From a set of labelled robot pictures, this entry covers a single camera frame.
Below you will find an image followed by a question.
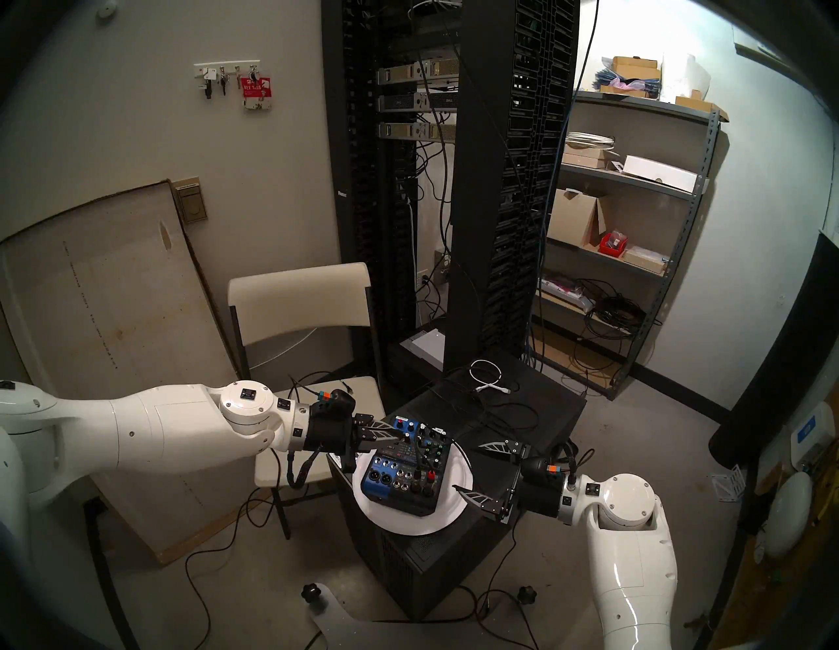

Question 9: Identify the white oval device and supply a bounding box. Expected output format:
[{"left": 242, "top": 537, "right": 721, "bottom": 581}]
[{"left": 764, "top": 470, "right": 815, "bottom": 559}]

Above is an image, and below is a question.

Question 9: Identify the white lattice bracket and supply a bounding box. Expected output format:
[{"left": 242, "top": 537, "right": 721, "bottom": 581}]
[{"left": 711, "top": 464, "right": 748, "bottom": 502}]

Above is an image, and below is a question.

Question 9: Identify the pink and blue bag stack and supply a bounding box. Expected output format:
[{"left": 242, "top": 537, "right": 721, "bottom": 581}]
[{"left": 593, "top": 69, "right": 661, "bottom": 99}]

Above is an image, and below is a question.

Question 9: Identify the beige rack unit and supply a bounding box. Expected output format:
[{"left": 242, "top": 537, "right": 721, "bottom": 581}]
[
  {"left": 378, "top": 121, "right": 458, "bottom": 143},
  {"left": 377, "top": 59, "right": 459, "bottom": 86}
]

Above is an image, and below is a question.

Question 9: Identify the grey metal shelf unit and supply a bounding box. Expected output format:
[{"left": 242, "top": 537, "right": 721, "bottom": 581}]
[{"left": 531, "top": 90, "right": 730, "bottom": 400}]

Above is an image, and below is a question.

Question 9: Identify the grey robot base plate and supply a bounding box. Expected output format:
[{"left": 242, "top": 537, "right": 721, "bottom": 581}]
[{"left": 308, "top": 583, "right": 489, "bottom": 650}]

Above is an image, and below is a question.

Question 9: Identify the beige wall control plate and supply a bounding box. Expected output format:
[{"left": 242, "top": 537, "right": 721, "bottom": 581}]
[{"left": 172, "top": 177, "right": 209, "bottom": 225}]

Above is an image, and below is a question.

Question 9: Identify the black server rack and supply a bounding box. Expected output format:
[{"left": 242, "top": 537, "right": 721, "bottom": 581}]
[{"left": 446, "top": 0, "right": 581, "bottom": 374}]

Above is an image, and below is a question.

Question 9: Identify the white router blue label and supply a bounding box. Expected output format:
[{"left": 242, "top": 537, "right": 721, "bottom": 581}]
[{"left": 790, "top": 401, "right": 838, "bottom": 472}]

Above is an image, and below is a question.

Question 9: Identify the beige folding chair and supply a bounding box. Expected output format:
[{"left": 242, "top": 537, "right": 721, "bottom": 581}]
[{"left": 227, "top": 262, "right": 387, "bottom": 541}]

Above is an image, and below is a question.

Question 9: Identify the black rack cable manager column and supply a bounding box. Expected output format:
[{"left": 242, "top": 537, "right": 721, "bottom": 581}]
[{"left": 321, "top": 0, "right": 427, "bottom": 394}]

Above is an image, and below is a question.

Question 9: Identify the black and blue audio mixer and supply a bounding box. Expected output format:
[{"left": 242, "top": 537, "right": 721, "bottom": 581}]
[{"left": 361, "top": 416, "right": 453, "bottom": 518}]

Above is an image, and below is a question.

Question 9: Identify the white round plate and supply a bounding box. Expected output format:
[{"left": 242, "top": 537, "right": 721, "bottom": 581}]
[{"left": 353, "top": 436, "right": 474, "bottom": 537}]

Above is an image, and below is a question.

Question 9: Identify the small beige box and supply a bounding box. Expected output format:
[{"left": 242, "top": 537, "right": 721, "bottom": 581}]
[{"left": 562, "top": 145, "right": 620, "bottom": 170}]

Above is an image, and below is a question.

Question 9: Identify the thick black hose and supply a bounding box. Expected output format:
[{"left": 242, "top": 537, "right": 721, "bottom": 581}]
[{"left": 84, "top": 498, "right": 138, "bottom": 650}]

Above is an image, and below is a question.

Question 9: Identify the grey flat box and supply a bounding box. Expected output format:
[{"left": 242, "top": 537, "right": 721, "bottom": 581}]
[{"left": 400, "top": 328, "right": 448, "bottom": 364}]

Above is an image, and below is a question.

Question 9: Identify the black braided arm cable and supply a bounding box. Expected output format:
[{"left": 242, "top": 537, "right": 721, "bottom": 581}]
[{"left": 282, "top": 372, "right": 355, "bottom": 491}]

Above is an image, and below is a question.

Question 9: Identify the white key hook rack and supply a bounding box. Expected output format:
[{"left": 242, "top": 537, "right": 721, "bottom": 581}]
[{"left": 194, "top": 60, "right": 261, "bottom": 79}]

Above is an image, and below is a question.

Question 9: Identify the white paper bag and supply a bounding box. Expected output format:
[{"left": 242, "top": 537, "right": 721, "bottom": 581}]
[{"left": 659, "top": 52, "right": 712, "bottom": 100}]

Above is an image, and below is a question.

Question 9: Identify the closed cardboard box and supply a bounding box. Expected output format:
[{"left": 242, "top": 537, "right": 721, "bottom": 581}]
[{"left": 611, "top": 56, "right": 663, "bottom": 81}]

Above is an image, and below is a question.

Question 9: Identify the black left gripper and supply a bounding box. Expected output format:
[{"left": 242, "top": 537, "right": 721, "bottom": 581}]
[{"left": 305, "top": 390, "right": 404, "bottom": 474}]

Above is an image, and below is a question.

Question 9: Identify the flat brown cardboard sheet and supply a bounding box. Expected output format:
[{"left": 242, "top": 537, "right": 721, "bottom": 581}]
[{"left": 541, "top": 324, "right": 630, "bottom": 387}]

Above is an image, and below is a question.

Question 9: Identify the black cable bundle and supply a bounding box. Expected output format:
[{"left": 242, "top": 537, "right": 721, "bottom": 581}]
[{"left": 577, "top": 278, "right": 663, "bottom": 338}]

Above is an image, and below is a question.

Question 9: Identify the small open cardboard box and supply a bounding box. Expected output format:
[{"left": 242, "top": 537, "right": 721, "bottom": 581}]
[{"left": 675, "top": 92, "right": 730, "bottom": 122}]

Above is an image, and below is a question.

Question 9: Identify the white flat box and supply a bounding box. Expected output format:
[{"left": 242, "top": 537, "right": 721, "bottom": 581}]
[{"left": 621, "top": 155, "right": 699, "bottom": 193}]

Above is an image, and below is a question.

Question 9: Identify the large black foam panel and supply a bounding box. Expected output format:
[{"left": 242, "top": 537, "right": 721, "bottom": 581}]
[{"left": 708, "top": 229, "right": 839, "bottom": 469}]

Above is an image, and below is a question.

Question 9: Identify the black floor cable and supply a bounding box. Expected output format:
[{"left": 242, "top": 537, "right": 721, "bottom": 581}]
[{"left": 185, "top": 488, "right": 289, "bottom": 650}]

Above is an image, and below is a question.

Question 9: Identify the large pale wooden board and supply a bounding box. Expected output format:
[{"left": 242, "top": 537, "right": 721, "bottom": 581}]
[{"left": 0, "top": 180, "right": 253, "bottom": 564}]

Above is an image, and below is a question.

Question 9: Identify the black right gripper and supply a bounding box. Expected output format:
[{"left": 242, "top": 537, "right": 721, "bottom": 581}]
[{"left": 452, "top": 439, "right": 570, "bottom": 525}]

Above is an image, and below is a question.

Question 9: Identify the thin white coiled cable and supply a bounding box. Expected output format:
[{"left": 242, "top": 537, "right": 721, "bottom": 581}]
[{"left": 469, "top": 359, "right": 513, "bottom": 394}]

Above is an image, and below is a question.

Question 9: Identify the flat tan box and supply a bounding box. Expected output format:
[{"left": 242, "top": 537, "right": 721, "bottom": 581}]
[{"left": 623, "top": 246, "right": 669, "bottom": 275}]

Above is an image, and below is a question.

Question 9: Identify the dark grey rack unit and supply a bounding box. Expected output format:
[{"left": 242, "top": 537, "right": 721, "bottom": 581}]
[{"left": 379, "top": 92, "right": 458, "bottom": 113}]

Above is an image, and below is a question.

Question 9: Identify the white and pink package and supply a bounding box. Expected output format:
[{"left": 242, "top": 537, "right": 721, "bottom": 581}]
[{"left": 539, "top": 275, "right": 597, "bottom": 312}]

